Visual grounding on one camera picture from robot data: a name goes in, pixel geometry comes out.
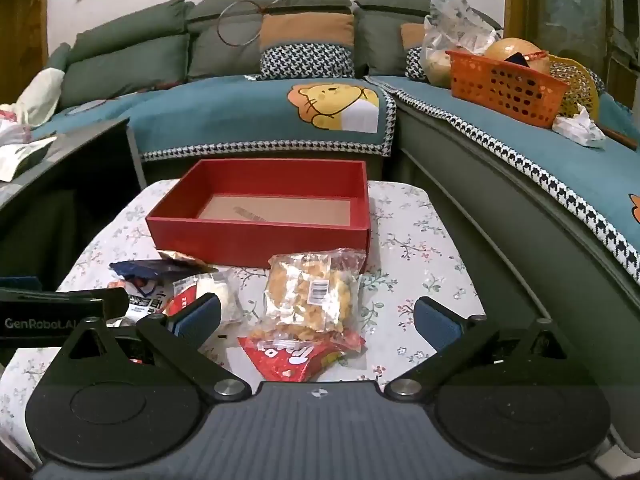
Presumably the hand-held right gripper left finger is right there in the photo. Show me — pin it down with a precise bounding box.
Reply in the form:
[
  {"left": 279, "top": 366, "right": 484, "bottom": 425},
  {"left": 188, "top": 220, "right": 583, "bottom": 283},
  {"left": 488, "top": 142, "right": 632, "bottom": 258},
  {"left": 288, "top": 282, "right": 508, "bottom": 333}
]
[{"left": 59, "top": 294, "right": 252, "bottom": 402}]

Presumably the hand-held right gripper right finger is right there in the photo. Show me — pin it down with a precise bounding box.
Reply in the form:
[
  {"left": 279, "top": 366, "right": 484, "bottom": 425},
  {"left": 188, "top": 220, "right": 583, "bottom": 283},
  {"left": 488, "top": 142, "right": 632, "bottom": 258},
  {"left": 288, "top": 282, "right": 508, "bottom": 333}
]
[{"left": 386, "top": 296, "right": 588, "bottom": 402}]

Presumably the clear bun packet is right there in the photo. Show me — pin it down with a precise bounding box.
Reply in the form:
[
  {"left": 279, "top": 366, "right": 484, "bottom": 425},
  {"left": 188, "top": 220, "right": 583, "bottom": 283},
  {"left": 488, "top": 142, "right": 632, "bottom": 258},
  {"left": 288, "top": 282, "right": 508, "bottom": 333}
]
[{"left": 164, "top": 271, "right": 245, "bottom": 328}]

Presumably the dark blue foil snack packet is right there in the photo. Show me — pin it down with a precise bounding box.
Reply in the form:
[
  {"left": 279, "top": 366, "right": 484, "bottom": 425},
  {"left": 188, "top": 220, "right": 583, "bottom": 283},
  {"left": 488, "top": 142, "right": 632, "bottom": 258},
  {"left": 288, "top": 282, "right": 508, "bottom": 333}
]
[{"left": 109, "top": 259, "right": 221, "bottom": 281}]

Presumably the gold foil snack packet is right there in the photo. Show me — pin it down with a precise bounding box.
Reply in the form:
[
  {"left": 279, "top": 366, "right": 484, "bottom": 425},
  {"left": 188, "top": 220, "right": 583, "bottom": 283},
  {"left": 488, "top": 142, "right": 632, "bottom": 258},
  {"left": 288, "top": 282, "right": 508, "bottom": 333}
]
[{"left": 159, "top": 250, "right": 210, "bottom": 267}]

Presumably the red snack packet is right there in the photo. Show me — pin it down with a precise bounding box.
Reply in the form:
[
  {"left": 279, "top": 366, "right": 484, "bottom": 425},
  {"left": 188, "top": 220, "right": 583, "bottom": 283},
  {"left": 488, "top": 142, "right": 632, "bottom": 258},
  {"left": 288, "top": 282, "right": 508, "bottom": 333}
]
[{"left": 236, "top": 331, "right": 367, "bottom": 383}]

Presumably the red cardboard box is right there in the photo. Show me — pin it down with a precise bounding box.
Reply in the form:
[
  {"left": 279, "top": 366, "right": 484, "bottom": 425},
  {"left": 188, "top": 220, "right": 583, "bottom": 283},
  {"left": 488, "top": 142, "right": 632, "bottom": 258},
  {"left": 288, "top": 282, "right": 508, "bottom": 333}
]
[{"left": 145, "top": 158, "right": 372, "bottom": 269}]

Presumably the clear bag of fried crisps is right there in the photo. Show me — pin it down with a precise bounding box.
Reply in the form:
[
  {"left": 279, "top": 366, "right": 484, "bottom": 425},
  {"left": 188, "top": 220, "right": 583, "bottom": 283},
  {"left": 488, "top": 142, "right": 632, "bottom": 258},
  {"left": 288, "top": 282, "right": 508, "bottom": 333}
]
[{"left": 261, "top": 248, "right": 367, "bottom": 342}]

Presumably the white paper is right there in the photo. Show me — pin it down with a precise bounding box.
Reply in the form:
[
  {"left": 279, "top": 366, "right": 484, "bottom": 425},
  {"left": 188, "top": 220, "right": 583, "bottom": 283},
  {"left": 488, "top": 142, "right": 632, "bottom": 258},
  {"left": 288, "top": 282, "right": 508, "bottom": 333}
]
[{"left": 0, "top": 136, "right": 58, "bottom": 182}]

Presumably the green sofa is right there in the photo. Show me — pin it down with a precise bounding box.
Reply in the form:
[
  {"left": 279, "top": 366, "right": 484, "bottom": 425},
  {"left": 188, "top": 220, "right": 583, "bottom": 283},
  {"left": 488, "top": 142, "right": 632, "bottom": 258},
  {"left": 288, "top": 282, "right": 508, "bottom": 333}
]
[{"left": 30, "top": 0, "right": 640, "bottom": 351}]

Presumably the dark grey side table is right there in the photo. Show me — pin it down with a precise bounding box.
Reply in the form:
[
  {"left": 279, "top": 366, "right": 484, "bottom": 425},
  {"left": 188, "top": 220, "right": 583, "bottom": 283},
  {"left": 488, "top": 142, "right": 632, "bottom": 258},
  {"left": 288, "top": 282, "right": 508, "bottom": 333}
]
[{"left": 0, "top": 119, "right": 149, "bottom": 261}]

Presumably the pink white plastic bag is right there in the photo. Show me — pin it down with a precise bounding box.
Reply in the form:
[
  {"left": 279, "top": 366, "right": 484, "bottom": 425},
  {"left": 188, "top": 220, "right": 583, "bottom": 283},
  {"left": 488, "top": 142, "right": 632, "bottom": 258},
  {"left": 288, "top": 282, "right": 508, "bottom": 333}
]
[{"left": 0, "top": 104, "right": 33, "bottom": 148}]

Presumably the pale green cloth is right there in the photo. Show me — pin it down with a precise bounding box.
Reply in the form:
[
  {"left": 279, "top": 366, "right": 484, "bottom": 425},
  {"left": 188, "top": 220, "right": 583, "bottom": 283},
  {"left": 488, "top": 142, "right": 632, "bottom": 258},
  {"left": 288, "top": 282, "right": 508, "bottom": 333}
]
[{"left": 15, "top": 67, "right": 67, "bottom": 123}]

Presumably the teal houndstooth edged sofa cover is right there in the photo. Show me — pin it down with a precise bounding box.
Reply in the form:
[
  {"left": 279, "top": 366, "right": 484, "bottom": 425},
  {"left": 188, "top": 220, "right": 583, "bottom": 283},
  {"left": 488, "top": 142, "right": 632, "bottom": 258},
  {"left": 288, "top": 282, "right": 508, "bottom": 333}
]
[{"left": 367, "top": 74, "right": 640, "bottom": 282}]

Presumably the teal lion print sofa cover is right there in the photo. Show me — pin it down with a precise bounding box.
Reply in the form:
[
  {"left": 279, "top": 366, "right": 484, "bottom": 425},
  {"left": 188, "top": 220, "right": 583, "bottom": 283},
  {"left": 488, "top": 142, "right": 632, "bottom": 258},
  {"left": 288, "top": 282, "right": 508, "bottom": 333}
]
[{"left": 30, "top": 76, "right": 397, "bottom": 162}]

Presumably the orange plastic basket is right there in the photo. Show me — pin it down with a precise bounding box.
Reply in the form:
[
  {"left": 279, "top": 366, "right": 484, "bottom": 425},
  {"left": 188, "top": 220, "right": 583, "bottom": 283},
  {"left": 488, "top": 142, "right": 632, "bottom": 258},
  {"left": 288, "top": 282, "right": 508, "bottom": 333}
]
[{"left": 445, "top": 49, "right": 571, "bottom": 128}]

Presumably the green sofa back cushion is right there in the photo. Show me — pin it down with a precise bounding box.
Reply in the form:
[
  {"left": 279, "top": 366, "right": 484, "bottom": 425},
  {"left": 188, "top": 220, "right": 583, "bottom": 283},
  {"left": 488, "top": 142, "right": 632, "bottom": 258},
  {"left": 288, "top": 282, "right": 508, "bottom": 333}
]
[
  {"left": 67, "top": 0, "right": 192, "bottom": 111},
  {"left": 186, "top": 0, "right": 357, "bottom": 82},
  {"left": 352, "top": 0, "right": 503, "bottom": 78}
]

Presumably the brown wooden door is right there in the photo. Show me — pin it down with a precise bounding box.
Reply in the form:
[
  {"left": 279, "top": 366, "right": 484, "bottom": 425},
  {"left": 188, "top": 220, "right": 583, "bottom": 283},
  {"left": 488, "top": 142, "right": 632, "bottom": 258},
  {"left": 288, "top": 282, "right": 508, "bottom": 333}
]
[{"left": 0, "top": 0, "right": 51, "bottom": 106}]

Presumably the brown wooden stick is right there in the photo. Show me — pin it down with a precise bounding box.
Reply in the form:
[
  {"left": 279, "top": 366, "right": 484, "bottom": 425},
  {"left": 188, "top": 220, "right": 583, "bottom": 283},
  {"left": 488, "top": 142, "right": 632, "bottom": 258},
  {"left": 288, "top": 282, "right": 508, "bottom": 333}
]
[{"left": 600, "top": 126, "right": 640, "bottom": 152}]

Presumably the brown houndstooth throw pillow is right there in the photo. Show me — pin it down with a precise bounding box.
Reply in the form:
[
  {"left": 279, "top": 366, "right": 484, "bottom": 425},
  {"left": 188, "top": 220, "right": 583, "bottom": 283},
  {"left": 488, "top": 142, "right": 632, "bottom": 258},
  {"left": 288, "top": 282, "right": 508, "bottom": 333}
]
[
  {"left": 400, "top": 22, "right": 432, "bottom": 82},
  {"left": 259, "top": 12, "right": 357, "bottom": 80}
]

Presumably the round yellow pomelo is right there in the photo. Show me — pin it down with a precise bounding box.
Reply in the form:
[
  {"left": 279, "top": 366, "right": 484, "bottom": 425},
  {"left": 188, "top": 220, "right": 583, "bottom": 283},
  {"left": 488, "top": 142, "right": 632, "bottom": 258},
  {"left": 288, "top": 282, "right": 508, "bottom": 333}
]
[{"left": 484, "top": 37, "right": 551, "bottom": 78}]

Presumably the clear plastic bag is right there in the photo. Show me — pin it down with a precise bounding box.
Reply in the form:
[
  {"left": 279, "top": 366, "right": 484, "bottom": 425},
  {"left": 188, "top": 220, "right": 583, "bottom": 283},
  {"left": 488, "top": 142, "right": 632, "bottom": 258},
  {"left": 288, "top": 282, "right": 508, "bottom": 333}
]
[{"left": 419, "top": 0, "right": 502, "bottom": 88}]

